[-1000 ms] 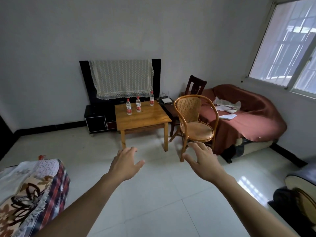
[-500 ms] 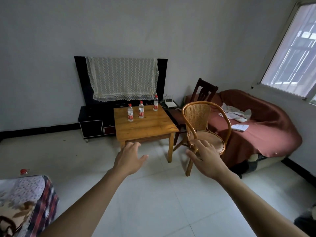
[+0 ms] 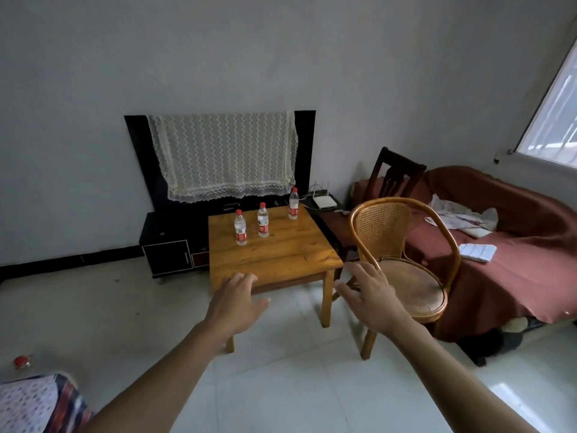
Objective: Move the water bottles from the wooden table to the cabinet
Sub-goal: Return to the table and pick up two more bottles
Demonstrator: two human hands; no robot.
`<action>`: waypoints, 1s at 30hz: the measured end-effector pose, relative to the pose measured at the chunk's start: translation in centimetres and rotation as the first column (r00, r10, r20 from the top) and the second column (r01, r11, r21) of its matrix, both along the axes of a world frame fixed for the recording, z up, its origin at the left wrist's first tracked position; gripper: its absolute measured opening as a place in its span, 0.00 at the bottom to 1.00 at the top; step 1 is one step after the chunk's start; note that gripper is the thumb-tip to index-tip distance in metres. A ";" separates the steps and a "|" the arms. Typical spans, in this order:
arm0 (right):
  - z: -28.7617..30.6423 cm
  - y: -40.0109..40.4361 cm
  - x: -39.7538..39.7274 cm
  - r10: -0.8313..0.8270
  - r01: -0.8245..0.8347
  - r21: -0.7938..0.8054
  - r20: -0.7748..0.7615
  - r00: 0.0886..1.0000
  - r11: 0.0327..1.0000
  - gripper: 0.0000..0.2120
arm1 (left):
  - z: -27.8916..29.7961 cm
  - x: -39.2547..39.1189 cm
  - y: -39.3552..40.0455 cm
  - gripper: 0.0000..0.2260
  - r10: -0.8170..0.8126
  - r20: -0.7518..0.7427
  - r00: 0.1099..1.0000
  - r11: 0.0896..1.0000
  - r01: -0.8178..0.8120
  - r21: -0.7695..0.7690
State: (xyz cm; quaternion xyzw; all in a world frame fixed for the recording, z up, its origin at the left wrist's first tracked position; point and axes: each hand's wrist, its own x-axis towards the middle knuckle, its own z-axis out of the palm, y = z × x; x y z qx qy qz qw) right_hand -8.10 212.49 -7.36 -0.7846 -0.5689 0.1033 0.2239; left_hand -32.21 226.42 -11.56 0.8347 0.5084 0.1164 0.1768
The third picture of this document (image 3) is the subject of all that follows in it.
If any person's left forearm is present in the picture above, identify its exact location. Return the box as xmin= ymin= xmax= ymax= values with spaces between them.
xmin=80 ymin=320 xmax=236 ymax=433

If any rattan round chair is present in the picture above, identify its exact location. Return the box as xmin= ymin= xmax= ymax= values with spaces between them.
xmin=332 ymin=197 xmax=462 ymax=361

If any black television cabinet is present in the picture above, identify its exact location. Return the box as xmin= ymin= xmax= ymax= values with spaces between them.
xmin=138 ymin=194 xmax=361 ymax=285

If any square wooden table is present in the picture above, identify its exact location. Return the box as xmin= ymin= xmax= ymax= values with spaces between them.
xmin=208 ymin=204 xmax=345 ymax=354

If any red covered sofa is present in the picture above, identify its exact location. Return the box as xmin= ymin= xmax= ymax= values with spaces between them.
xmin=351 ymin=165 xmax=577 ymax=343

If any black flat television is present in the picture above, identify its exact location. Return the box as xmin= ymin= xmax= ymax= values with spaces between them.
xmin=124 ymin=110 xmax=316 ymax=215

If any white router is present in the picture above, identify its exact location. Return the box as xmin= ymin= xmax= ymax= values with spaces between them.
xmin=310 ymin=180 xmax=338 ymax=211

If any person's right hand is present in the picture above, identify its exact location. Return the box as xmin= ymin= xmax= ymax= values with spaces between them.
xmin=334 ymin=261 xmax=414 ymax=343

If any patterned striped fabric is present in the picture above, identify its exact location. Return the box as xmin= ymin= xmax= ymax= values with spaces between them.
xmin=0 ymin=371 xmax=96 ymax=433

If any person's left hand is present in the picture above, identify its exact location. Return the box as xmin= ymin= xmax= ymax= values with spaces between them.
xmin=205 ymin=273 xmax=271 ymax=346

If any person's right forearm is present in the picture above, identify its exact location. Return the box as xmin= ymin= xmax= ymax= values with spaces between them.
xmin=390 ymin=322 xmax=538 ymax=433

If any folded white checked cloth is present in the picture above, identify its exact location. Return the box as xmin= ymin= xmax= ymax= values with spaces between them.
xmin=458 ymin=243 xmax=498 ymax=263

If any window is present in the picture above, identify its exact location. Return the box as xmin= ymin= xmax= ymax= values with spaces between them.
xmin=513 ymin=38 xmax=577 ymax=170

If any dark wooden chair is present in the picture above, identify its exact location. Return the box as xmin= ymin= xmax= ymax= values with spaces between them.
xmin=365 ymin=147 xmax=427 ymax=208

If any cream lace cloth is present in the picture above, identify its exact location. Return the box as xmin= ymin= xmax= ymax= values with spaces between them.
xmin=147 ymin=112 xmax=299 ymax=204

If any pile of white clothes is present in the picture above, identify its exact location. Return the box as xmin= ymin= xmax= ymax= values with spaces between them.
xmin=424 ymin=195 xmax=499 ymax=240

